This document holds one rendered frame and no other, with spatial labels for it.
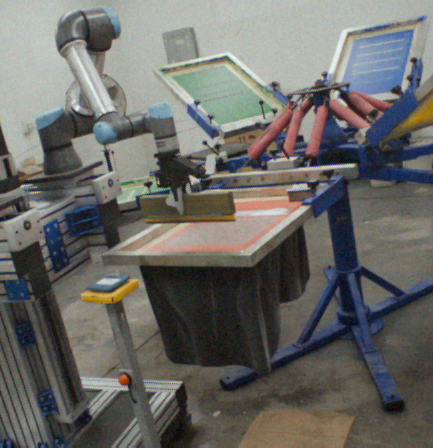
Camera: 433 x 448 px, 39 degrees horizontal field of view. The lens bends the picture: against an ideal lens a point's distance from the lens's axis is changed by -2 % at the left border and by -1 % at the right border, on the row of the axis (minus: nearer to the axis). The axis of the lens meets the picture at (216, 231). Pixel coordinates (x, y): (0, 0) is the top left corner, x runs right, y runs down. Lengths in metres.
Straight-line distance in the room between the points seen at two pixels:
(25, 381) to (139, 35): 5.83
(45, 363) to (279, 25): 5.08
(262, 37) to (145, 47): 1.57
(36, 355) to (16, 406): 0.24
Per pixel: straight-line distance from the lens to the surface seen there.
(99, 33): 2.20
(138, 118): 2.05
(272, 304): 2.11
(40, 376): 2.50
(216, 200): 1.96
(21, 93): 6.67
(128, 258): 2.08
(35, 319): 2.37
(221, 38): 7.15
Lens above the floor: 1.56
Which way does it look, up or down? 16 degrees down
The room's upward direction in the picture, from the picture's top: 12 degrees counter-clockwise
